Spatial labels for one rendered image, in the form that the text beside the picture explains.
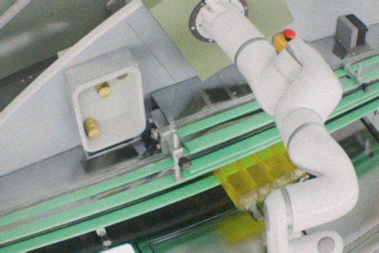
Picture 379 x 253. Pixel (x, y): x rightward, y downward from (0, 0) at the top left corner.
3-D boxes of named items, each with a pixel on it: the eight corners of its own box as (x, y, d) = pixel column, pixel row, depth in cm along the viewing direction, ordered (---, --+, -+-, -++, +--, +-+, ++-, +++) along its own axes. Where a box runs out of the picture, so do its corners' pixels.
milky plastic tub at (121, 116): (75, 132, 141) (85, 155, 135) (63, 69, 124) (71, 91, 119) (134, 110, 146) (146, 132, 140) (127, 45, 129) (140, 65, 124)
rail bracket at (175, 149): (161, 160, 143) (182, 196, 135) (156, 115, 131) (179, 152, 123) (171, 157, 144) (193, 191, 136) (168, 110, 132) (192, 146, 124)
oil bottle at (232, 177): (204, 160, 152) (240, 216, 139) (204, 146, 148) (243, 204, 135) (223, 152, 154) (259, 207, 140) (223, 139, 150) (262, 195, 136)
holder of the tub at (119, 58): (79, 144, 145) (88, 164, 140) (63, 69, 125) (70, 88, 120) (135, 123, 150) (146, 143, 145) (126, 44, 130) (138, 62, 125)
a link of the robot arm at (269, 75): (223, 66, 113) (262, 119, 104) (260, 22, 108) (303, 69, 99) (251, 79, 120) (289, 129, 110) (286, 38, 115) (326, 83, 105)
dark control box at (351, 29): (335, 34, 162) (349, 49, 157) (337, 15, 157) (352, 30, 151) (351, 29, 165) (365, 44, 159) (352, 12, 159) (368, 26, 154)
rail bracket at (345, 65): (338, 67, 153) (362, 95, 145) (340, 49, 148) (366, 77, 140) (346, 64, 155) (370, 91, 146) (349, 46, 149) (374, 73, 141)
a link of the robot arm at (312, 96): (275, 149, 92) (331, 80, 85) (246, 80, 111) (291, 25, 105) (309, 169, 95) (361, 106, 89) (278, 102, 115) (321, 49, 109)
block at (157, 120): (149, 137, 146) (160, 156, 142) (146, 112, 139) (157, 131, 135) (161, 133, 147) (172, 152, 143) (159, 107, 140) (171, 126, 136)
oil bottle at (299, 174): (258, 138, 157) (294, 189, 144) (260, 124, 153) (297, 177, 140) (274, 132, 159) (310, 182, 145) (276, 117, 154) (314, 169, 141)
